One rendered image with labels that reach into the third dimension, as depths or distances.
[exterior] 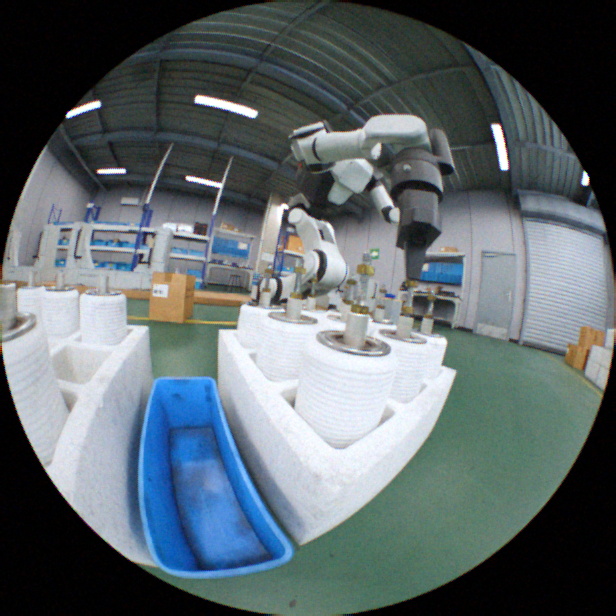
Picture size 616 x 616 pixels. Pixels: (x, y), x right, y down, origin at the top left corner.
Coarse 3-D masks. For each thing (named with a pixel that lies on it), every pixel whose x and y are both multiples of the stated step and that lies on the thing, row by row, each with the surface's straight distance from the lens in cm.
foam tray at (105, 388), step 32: (64, 352) 37; (96, 352) 34; (128, 352) 31; (64, 384) 26; (96, 384) 24; (128, 384) 31; (96, 416) 21; (128, 416) 30; (64, 448) 18; (96, 448) 20; (128, 448) 28; (64, 480) 17; (96, 480) 19; (128, 480) 26; (96, 512) 18; (128, 512) 24; (128, 544) 22
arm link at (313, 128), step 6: (306, 126) 56; (312, 126) 51; (318, 126) 52; (294, 132) 54; (300, 132) 51; (306, 132) 51; (312, 132) 51; (294, 138) 54; (294, 144) 58; (294, 150) 59; (300, 150) 58; (300, 156) 59; (300, 162) 57; (306, 168) 58; (330, 168) 53
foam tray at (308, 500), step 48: (240, 384) 26; (288, 384) 23; (432, 384) 34; (240, 432) 32; (288, 432) 16; (384, 432) 19; (288, 480) 19; (336, 480) 14; (384, 480) 29; (288, 528) 29
